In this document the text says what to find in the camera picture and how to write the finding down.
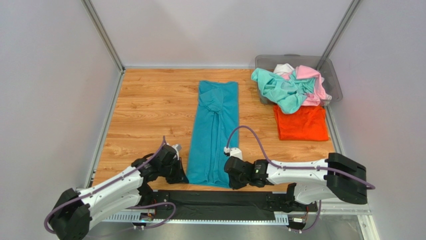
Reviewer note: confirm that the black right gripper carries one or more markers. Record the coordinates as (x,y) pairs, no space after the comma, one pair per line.
(233,171)

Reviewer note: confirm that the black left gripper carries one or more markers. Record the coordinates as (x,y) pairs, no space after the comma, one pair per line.
(180,176)

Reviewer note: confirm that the teal t shirt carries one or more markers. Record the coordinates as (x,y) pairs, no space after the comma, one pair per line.
(217,115)

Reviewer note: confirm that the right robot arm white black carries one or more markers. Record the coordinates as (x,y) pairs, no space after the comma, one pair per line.
(336,176)

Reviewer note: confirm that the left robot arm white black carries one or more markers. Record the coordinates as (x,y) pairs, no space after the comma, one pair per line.
(76,212)

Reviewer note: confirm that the folded orange t shirt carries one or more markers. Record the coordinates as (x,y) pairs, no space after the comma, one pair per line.
(306,124)

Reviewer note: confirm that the mint green t shirt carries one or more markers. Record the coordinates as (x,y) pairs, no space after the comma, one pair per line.
(278,90)

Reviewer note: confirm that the pink t shirt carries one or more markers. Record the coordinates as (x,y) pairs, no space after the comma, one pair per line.
(310,82)

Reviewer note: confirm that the white t shirt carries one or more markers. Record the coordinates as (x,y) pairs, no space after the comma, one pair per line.
(283,69)

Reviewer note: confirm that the clear plastic bin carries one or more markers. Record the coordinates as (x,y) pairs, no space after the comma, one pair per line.
(323,65)

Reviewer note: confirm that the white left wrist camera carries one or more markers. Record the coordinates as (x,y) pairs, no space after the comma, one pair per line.
(175,150)

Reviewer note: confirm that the aluminium front frame rail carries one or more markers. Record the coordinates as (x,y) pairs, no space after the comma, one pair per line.
(160,213)

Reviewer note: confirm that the left aluminium corner post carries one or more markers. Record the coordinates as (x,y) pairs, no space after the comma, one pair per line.
(97,22)

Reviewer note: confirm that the aluminium corner post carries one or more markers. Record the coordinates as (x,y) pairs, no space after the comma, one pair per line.
(339,31)
(97,22)

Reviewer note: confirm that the right aluminium corner post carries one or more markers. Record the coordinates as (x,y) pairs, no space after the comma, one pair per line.
(339,31)

